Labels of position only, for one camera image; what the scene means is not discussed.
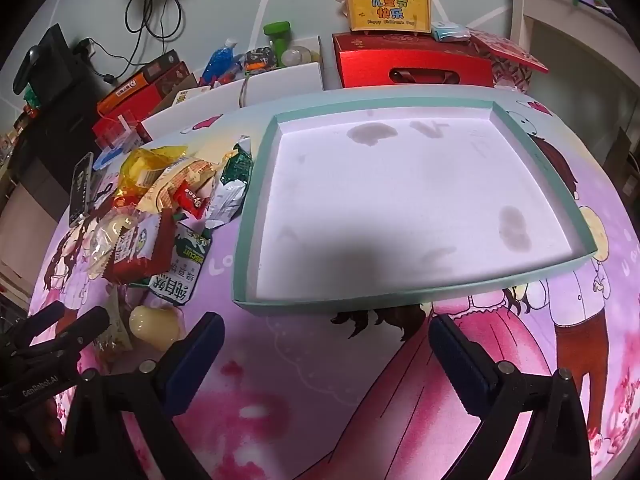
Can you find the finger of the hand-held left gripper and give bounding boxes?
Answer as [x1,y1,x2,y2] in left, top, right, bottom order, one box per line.
[30,306,111,361]
[10,301,66,346]

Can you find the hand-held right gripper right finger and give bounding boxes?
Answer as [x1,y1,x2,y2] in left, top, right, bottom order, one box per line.
[429,314,593,480]

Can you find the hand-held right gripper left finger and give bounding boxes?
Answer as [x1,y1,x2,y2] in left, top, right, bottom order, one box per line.
[60,312,226,480]

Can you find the yellow jelly cup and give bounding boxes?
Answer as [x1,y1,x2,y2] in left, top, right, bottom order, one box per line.
[128,304,182,352]

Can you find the red and white biscuit packet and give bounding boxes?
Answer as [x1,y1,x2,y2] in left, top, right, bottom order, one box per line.
[104,209,177,286]

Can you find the green and white biscuit packet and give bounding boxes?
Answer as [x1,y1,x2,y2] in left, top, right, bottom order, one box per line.
[146,224,213,308]

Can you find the beige orange-print snack packet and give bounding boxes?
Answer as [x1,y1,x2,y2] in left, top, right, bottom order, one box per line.
[139,157,222,216]

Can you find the teal shallow cardboard box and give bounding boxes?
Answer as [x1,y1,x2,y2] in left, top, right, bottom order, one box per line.
[231,99,598,317]

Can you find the smartphone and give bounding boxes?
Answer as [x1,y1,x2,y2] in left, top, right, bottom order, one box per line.
[66,151,97,229]

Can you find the blue and white carton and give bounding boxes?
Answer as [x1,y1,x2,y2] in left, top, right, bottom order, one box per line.
[92,151,122,172]

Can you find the silver snack packet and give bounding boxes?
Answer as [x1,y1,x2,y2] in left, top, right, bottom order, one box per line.
[204,179,249,231]

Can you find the black cabinet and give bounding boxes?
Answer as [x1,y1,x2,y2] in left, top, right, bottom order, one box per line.
[0,60,98,206]

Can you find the clear plastic box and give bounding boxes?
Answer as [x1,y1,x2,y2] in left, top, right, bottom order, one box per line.
[92,110,139,150]

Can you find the orange and black box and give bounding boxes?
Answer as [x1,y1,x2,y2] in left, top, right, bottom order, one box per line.
[96,49,182,117]

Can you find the yellow card game box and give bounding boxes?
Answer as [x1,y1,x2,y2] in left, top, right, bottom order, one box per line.
[171,85,212,107]

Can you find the dark red box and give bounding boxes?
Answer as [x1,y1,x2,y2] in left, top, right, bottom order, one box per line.
[92,62,199,147]

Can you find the black stand device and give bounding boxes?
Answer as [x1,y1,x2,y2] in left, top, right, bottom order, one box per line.
[12,23,82,99]

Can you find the brown cardboard box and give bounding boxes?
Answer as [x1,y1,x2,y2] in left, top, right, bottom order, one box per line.
[607,125,640,202]

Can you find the blue bead bottle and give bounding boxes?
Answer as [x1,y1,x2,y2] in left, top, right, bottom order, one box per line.
[200,37,242,87]

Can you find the white cardboard box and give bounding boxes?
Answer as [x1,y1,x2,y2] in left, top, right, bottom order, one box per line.
[141,35,324,137]

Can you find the black patterned round case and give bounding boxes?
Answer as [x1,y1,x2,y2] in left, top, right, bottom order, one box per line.
[244,46,279,72]

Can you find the red gift box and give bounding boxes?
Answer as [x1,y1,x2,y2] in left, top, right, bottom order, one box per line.
[331,32,494,92]

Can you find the red patterned box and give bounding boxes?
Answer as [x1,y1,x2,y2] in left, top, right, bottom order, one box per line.
[466,27,549,94]

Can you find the light blue tissue pack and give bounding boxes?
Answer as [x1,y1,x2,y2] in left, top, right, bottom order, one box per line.
[431,21,472,43]

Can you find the green dumbbell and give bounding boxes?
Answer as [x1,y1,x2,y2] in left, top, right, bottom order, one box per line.
[263,20,292,56]

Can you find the white shelf unit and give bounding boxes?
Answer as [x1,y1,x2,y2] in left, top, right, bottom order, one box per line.
[509,0,640,128]

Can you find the black cables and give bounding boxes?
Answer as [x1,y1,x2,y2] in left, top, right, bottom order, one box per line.
[87,0,187,83]

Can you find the yellow gift box with handle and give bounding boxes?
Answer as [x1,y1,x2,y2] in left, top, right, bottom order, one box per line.
[341,0,433,36]

